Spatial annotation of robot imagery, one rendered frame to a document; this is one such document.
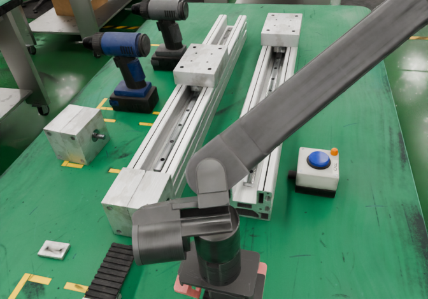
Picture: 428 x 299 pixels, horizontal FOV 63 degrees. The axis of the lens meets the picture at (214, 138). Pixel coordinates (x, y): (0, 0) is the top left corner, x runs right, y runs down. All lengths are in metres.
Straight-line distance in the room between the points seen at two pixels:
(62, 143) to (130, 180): 0.25
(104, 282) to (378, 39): 0.54
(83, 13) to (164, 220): 2.70
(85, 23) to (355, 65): 2.75
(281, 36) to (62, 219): 0.76
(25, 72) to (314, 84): 2.16
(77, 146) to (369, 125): 0.71
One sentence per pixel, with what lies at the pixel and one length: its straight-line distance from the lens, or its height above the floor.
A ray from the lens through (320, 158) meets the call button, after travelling 0.73.
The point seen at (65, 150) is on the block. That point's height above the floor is 0.82.
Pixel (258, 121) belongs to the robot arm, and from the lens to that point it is 0.42.
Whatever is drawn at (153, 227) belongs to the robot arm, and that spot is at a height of 1.01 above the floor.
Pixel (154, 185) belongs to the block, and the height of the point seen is 0.87.
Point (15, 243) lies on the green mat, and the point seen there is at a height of 0.78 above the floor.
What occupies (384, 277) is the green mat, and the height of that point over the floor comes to 0.78.
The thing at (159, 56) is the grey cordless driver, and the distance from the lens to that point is 1.17.
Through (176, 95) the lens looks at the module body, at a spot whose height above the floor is 0.86.
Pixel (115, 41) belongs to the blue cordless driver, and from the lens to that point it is 0.93.
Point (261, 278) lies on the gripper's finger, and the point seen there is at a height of 0.88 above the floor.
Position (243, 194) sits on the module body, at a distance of 0.69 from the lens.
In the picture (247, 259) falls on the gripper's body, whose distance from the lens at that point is 0.52.
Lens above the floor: 1.35
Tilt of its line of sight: 40 degrees down
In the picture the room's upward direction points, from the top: 5 degrees counter-clockwise
